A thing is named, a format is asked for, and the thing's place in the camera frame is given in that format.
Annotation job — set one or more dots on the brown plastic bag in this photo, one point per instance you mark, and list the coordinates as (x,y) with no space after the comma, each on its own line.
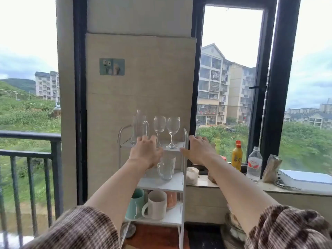
(271,169)

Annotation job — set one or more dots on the stack of glass bowls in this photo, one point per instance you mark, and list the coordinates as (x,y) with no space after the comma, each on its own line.
(233,235)

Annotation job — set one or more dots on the white apartment building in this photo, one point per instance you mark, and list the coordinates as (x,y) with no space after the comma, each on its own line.
(46,85)

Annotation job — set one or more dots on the white ceramic mug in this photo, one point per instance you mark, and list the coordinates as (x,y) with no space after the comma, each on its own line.
(157,206)

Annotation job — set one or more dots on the person's right forearm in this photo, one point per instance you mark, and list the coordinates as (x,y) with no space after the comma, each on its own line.
(233,189)

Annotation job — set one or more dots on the black metal balcony railing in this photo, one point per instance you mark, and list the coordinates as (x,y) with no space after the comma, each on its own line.
(55,165)

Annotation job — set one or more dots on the person's left hand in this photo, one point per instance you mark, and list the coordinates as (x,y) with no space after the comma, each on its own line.
(145,152)

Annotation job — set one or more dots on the black sink counter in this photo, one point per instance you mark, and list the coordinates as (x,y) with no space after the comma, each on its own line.
(205,237)

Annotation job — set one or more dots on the person's left forearm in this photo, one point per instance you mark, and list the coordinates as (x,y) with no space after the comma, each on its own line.
(116,191)

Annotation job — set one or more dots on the orange ceramic mug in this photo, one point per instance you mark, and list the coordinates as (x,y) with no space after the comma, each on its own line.
(171,200)

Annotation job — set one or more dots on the small white container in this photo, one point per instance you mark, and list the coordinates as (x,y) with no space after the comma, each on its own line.
(192,176)

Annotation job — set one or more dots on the beige apartment building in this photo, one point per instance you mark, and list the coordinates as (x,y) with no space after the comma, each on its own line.
(223,88)

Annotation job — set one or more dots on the reddish wooden table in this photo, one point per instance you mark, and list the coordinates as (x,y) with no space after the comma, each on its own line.
(155,237)

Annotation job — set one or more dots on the person's right hand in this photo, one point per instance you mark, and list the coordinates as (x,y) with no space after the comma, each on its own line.
(201,152)

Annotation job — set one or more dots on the teal ceramic mug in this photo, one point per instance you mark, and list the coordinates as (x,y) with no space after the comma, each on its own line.
(136,204)

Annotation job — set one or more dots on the white metal shelf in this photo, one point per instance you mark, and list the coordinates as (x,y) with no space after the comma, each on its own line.
(160,182)

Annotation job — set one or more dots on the person's right plaid sleeve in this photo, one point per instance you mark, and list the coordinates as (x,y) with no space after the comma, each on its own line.
(285,230)

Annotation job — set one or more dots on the person's left plaid sleeve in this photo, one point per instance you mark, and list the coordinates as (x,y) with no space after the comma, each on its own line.
(77,230)

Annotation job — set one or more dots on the white flat box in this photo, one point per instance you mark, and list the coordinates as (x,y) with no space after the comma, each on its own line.
(306,180)

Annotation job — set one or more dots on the black window frame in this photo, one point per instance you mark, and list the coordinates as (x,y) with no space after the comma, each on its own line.
(281,75)

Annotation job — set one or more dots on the teal adhesive wall hook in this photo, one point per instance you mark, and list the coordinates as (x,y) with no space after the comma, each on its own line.
(112,66)

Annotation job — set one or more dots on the plastic jar with red lid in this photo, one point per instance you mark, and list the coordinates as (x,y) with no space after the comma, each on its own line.
(212,177)

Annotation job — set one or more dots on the clear wine glass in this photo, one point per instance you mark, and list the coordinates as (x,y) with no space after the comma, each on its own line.
(159,124)
(173,127)

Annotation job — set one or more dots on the yellow bottle with orange cap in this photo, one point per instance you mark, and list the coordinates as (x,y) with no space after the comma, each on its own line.
(237,156)

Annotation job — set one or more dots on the person's plaid sleeve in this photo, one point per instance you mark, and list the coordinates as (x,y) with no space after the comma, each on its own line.
(77,230)
(285,230)

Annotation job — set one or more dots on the clear plastic water bottle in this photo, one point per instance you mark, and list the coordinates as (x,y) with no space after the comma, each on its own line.
(254,165)

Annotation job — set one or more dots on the black door frame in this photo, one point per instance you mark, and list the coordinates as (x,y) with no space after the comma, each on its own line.
(80,101)

